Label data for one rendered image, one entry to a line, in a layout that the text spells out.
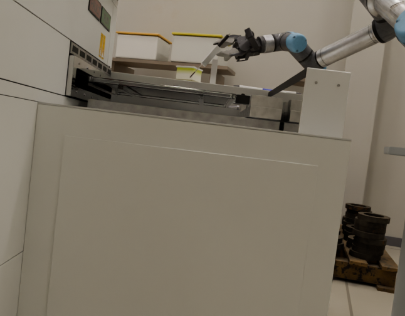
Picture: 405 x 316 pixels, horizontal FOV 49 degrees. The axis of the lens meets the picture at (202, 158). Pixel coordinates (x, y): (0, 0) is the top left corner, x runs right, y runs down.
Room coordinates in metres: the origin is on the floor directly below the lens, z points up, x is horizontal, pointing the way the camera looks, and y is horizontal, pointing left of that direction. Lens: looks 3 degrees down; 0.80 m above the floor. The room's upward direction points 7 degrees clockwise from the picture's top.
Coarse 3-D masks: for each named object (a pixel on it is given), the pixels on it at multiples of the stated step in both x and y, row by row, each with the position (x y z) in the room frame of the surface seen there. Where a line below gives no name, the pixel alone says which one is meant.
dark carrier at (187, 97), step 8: (112, 88) 1.29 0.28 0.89; (136, 88) 1.19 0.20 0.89; (144, 88) 1.16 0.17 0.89; (144, 96) 1.44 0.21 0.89; (152, 96) 1.40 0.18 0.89; (160, 96) 1.36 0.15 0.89; (168, 96) 1.32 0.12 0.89; (176, 96) 1.28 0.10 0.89; (184, 96) 1.25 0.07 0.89; (192, 96) 1.21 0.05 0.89; (208, 96) 1.15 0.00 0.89; (216, 104) 1.42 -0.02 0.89; (224, 104) 1.38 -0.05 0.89
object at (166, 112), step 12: (108, 108) 1.14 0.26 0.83; (120, 108) 1.14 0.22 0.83; (132, 108) 1.14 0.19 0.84; (144, 108) 1.14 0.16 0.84; (156, 108) 1.14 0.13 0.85; (168, 108) 1.14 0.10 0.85; (204, 120) 1.14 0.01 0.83; (216, 120) 1.14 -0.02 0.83; (228, 120) 1.14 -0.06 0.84; (240, 120) 1.14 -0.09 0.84; (252, 120) 1.14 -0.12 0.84; (264, 120) 1.14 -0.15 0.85
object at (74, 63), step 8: (72, 56) 1.04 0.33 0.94; (72, 64) 1.04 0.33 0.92; (80, 64) 1.09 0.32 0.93; (88, 64) 1.17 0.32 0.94; (72, 72) 1.04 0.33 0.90; (88, 72) 1.17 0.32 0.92; (96, 72) 1.25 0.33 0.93; (72, 80) 1.04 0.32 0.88; (72, 88) 1.05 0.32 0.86; (80, 88) 1.11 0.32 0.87; (72, 96) 1.06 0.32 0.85; (80, 96) 1.12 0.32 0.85; (88, 96) 1.20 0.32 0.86; (96, 96) 1.28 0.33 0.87
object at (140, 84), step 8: (88, 80) 1.09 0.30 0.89; (96, 80) 1.09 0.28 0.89; (104, 80) 1.09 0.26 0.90; (112, 80) 1.09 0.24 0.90; (120, 80) 1.09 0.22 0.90; (152, 88) 1.09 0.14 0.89; (160, 88) 1.09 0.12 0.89; (168, 88) 1.09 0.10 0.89; (176, 88) 1.09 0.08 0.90; (184, 88) 1.09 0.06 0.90; (192, 88) 1.09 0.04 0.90; (216, 96) 1.09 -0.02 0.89; (224, 96) 1.09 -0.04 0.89; (232, 96) 1.09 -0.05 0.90
